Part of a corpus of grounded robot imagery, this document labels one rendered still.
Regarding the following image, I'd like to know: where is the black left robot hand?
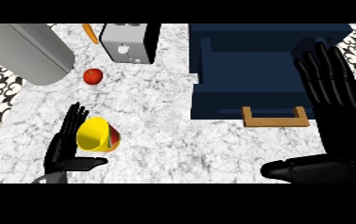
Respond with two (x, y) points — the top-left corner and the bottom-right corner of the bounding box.
(42, 102), (109, 175)

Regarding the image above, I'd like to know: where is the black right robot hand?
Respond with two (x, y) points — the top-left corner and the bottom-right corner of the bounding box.
(258, 41), (356, 184)

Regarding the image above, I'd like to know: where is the yellow cup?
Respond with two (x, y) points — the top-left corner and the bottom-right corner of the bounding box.
(75, 116), (122, 153)

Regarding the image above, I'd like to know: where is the navy blue open drawer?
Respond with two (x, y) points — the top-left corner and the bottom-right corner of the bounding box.
(187, 23), (354, 120)

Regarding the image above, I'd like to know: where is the red tomato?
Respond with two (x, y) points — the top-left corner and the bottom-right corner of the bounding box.
(82, 68), (104, 86)

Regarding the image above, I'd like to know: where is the large grey rounded appliance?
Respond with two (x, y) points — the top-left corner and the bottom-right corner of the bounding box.
(0, 23), (76, 87)

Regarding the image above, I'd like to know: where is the silver toaster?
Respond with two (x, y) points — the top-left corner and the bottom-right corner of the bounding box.
(99, 23), (162, 66)

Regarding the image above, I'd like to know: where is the orange carrot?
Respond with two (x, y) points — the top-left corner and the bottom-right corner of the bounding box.
(82, 23), (100, 45)

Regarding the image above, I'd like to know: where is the wooden drawer handle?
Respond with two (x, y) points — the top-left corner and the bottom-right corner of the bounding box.
(240, 105), (311, 128)

